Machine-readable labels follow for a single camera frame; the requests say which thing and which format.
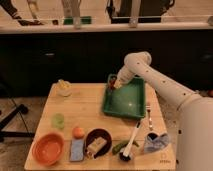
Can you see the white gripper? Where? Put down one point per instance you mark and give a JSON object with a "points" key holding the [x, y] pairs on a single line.
{"points": [[123, 77]]}

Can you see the dark red grape bunch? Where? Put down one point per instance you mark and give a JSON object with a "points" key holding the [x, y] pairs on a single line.
{"points": [[111, 84]]}

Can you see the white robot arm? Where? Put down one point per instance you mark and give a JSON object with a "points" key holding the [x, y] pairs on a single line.
{"points": [[195, 139]]}

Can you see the green plastic tray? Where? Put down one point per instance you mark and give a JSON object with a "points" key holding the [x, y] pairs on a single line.
{"points": [[127, 101]]}

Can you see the silver fork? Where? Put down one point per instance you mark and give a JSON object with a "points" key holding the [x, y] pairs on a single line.
{"points": [[148, 108]]}

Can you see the clear glass with yellow item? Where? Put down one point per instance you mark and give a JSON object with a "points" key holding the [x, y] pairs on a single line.
{"points": [[64, 88]]}

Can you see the dark brown bowl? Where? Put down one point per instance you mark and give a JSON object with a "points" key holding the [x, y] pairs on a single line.
{"points": [[95, 134]]}

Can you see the green pepper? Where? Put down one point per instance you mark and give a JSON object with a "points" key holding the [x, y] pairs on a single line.
{"points": [[121, 145]]}

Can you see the orange fruit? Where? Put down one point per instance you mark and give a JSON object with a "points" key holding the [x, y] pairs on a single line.
{"points": [[78, 133]]}

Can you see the tan bread piece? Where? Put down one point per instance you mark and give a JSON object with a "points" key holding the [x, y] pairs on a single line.
{"points": [[96, 145]]}

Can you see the small green cup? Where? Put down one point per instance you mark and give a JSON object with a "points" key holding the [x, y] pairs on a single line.
{"points": [[58, 121]]}

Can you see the blue sponge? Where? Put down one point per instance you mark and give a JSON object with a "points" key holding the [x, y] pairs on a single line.
{"points": [[77, 150]]}

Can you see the orange plastic bowl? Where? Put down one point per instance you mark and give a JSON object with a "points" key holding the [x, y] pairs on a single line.
{"points": [[48, 149]]}

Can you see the black chair base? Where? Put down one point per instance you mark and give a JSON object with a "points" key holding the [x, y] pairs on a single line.
{"points": [[8, 128]]}

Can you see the white handled dish brush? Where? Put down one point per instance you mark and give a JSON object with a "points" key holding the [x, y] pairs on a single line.
{"points": [[125, 152]]}

